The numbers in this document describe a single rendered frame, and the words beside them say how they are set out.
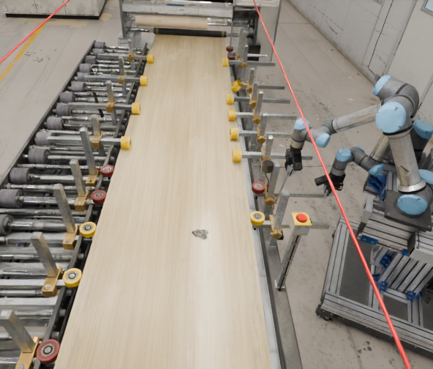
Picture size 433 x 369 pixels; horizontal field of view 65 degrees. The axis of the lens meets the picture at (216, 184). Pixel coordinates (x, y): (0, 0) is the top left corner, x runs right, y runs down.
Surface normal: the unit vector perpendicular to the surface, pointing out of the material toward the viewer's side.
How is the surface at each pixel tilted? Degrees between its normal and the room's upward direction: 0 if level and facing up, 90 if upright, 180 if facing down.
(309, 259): 0
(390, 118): 84
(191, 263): 0
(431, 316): 0
